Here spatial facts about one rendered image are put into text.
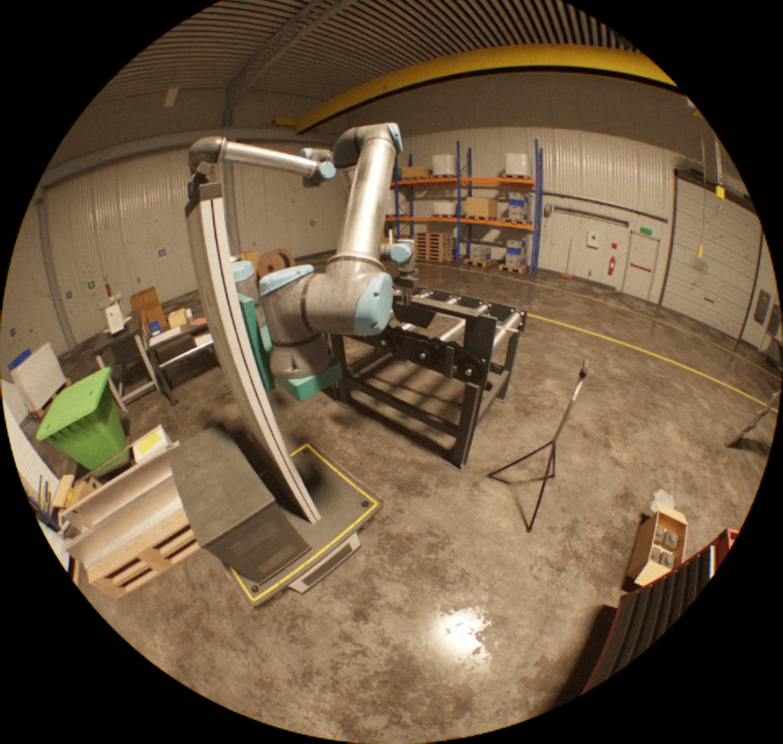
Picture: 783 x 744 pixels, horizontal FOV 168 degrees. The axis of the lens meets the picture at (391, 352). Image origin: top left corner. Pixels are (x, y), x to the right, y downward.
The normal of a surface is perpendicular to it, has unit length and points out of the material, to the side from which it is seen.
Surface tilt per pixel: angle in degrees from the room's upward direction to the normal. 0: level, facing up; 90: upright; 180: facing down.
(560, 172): 90
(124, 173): 90
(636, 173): 90
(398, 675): 0
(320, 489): 0
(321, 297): 59
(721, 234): 90
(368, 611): 0
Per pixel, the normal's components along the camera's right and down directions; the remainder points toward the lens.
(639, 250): -0.63, 0.40
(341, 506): -0.03, -0.87
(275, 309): -0.22, 0.48
